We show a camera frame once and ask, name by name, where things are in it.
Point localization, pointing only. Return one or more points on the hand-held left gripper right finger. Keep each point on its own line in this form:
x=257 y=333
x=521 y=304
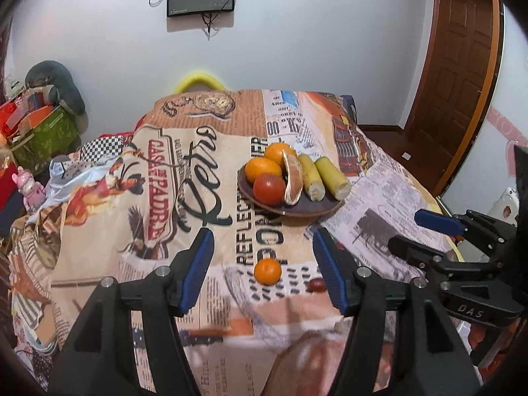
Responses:
x=330 y=272

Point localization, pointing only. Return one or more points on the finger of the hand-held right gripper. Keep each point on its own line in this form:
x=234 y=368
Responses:
x=412 y=251
x=439 y=222

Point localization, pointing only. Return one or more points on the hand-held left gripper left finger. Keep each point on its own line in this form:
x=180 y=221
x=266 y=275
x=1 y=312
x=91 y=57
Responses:
x=197 y=272

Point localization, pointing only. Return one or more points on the small orange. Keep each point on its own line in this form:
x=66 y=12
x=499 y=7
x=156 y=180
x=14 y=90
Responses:
x=267 y=271

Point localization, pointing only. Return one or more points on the dark grey round plate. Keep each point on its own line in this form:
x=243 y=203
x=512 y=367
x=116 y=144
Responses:
x=313 y=208

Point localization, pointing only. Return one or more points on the yellow corn cob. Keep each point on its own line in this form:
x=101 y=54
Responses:
x=310 y=177
x=333 y=178

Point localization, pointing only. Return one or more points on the bread piece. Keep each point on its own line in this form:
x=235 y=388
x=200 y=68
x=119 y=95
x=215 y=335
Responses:
x=292 y=181

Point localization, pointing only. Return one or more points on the red tomato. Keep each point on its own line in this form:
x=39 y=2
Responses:
x=269 y=189

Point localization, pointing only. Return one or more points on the large orange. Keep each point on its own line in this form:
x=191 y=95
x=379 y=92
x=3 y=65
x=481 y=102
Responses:
x=262 y=170
x=278 y=153

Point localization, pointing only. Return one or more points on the small dark red fruit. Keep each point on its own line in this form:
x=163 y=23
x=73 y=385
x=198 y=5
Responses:
x=316 y=284

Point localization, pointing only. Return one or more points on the white floor socket plate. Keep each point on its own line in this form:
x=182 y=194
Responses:
x=406 y=156

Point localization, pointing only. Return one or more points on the printed newspaper-pattern blanket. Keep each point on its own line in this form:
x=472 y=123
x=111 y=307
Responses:
x=136 y=214

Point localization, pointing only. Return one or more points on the white heart-patterned wardrobe door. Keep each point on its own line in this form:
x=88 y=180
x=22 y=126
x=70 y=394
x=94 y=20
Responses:
x=486 y=152

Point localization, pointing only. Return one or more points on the brown wooden door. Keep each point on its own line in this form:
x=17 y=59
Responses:
x=453 y=82

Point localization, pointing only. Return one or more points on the dark blue chair back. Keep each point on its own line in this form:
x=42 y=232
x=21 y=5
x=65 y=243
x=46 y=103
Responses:
x=350 y=109

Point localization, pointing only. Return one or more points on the black white checkered cloth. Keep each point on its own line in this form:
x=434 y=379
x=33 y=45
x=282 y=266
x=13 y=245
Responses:
x=105 y=146

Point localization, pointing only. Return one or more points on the light blue cloth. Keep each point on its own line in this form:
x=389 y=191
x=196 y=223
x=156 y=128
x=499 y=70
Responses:
x=68 y=173

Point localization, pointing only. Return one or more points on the pink toy figure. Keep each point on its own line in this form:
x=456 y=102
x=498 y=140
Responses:
x=29 y=187

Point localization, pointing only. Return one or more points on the green patterned storage box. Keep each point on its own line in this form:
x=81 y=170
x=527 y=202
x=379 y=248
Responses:
x=45 y=138

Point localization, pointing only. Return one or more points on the grey plush pillow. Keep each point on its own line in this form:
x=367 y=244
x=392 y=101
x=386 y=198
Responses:
x=62 y=86

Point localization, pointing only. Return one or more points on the red gift box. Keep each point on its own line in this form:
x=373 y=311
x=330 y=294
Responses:
x=6 y=119

